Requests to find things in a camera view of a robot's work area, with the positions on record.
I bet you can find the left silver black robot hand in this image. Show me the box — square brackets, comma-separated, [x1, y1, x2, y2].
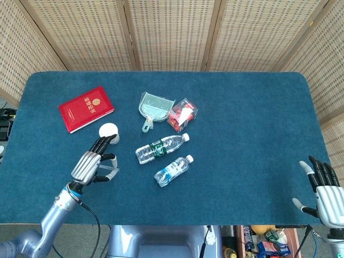
[70, 135, 119, 187]

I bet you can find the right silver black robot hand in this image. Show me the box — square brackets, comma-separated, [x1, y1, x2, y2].
[292, 155, 344, 229]

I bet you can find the clear plastic straw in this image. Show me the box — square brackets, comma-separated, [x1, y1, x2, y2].
[99, 164, 120, 174]

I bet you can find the white paper cup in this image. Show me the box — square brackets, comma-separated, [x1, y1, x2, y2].
[98, 123, 120, 145]

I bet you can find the red hardcover certificate book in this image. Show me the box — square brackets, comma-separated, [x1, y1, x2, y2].
[58, 85, 116, 134]

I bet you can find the blue snack package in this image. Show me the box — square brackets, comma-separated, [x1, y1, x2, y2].
[257, 240, 291, 256]

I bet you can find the yellow round fruit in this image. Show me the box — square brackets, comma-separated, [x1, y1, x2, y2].
[251, 225, 270, 236]

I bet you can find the green label water bottle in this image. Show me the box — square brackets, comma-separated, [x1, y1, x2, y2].
[135, 133, 190, 165]

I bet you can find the blue label water bottle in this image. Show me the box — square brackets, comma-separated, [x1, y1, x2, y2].
[153, 154, 194, 188]

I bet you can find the black equipment beside table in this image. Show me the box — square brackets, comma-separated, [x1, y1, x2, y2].
[0, 107, 16, 141]

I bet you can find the pale green mini dustpan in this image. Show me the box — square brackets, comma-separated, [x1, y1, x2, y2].
[138, 91, 176, 133]

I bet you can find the wooden crate of goods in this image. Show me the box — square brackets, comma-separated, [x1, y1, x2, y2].
[235, 225, 299, 258]

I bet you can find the blue table cloth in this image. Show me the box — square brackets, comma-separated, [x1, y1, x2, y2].
[0, 71, 325, 226]

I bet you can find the silver blue robot torso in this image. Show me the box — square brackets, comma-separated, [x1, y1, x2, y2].
[107, 225, 224, 258]

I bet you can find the clear box with orange items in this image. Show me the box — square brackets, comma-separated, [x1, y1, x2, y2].
[167, 98, 199, 133]

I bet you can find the woven rattan screen panel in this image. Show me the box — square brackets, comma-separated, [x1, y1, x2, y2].
[204, 0, 333, 73]
[115, 0, 223, 73]
[20, 0, 140, 73]
[279, 0, 344, 178]
[0, 0, 68, 109]

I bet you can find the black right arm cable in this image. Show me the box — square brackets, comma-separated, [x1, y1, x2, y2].
[294, 225, 314, 258]

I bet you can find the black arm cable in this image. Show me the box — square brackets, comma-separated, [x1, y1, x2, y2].
[77, 200, 102, 258]
[294, 225, 314, 258]

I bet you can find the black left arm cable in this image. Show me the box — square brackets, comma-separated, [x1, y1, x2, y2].
[77, 200, 102, 258]

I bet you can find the black torso cable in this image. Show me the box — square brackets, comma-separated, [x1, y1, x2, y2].
[200, 225, 213, 258]

